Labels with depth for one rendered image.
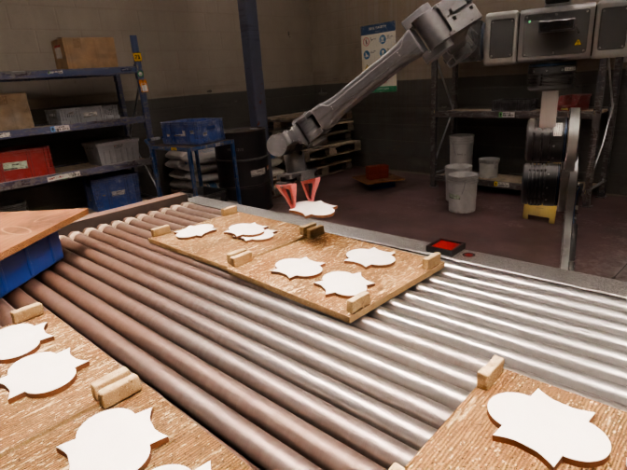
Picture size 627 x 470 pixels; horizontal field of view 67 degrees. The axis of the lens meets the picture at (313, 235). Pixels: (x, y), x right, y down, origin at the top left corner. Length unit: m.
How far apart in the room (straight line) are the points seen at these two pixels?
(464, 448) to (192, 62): 6.30
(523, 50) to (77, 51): 4.46
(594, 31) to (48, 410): 1.59
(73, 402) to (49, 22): 5.43
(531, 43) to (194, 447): 1.42
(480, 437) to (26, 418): 0.63
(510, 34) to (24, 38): 5.07
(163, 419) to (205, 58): 6.24
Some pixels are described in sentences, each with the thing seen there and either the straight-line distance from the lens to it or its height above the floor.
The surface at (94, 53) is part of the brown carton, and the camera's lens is 5.46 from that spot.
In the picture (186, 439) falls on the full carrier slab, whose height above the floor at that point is 0.94.
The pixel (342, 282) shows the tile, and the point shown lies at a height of 0.94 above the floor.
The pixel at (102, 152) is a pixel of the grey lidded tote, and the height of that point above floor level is 0.78.
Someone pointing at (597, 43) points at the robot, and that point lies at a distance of 1.66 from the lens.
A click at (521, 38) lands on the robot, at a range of 1.67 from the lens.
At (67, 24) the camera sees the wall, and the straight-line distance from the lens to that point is 6.11.
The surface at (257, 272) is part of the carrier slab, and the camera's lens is 1.16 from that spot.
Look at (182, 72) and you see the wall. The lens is 6.59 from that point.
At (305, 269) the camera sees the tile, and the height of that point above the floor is 0.94.
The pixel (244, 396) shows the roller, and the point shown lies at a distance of 0.78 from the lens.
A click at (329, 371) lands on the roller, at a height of 0.91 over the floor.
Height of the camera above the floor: 1.38
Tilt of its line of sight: 18 degrees down
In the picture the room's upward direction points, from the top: 4 degrees counter-clockwise
